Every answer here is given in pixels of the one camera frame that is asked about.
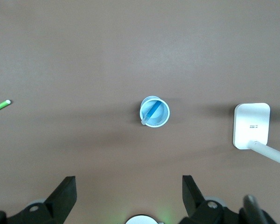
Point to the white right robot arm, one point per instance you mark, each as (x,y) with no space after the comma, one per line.
(143,220)

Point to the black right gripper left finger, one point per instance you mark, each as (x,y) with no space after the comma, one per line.
(60,200)

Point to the white desk lamp stand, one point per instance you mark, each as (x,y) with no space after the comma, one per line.
(250,123)

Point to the light blue plastic cup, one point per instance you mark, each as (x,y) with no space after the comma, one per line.
(162,119)

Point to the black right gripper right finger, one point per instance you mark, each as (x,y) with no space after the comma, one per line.
(193,203)

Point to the blue marker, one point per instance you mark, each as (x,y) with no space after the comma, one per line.
(152,112)

